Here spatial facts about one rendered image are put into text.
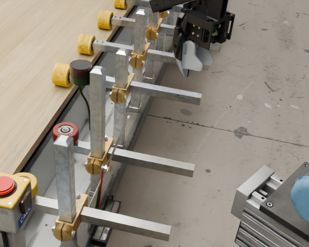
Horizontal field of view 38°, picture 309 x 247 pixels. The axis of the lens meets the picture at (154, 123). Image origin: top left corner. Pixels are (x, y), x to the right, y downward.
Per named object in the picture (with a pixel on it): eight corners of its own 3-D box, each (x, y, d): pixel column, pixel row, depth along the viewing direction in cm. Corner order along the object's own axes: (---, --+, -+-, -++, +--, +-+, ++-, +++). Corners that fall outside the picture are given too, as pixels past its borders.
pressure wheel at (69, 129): (82, 150, 148) (82, 123, 141) (74, 166, 141) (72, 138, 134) (60, 145, 149) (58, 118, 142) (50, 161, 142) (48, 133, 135)
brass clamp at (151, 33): (163, 29, 199) (164, 18, 196) (157, 41, 188) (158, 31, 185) (149, 26, 199) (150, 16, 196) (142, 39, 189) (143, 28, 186)
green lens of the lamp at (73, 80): (95, 76, 123) (95, 69, 122) (88, 87, 118) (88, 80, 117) (74, 72, 124) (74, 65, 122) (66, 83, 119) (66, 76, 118)
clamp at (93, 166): (113, 149, 146) (114, 137, 143) (100, 177, 135) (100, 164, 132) (97, 146, 146) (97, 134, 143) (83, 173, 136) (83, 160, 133)
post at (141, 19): (139, 115, 189) (147, 9, 160) (137, 120, 186) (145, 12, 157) (131, 113, 190) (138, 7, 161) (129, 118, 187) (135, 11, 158)
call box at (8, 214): (35, 208, 81) (31, 178, 77) (17, 238, 76) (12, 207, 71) (-1, 200, 82) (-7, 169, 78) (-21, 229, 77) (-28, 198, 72)
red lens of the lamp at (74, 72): (95, 68, 121) (95, 61, 120) (88, 79, 117) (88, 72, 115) (74, 64, 122) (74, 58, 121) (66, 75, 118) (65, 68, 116)
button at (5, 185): (19, 185, 76) (18, 177, 75) (8, 201, 73) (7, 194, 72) (-3, 180, 77) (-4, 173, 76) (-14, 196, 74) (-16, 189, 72)
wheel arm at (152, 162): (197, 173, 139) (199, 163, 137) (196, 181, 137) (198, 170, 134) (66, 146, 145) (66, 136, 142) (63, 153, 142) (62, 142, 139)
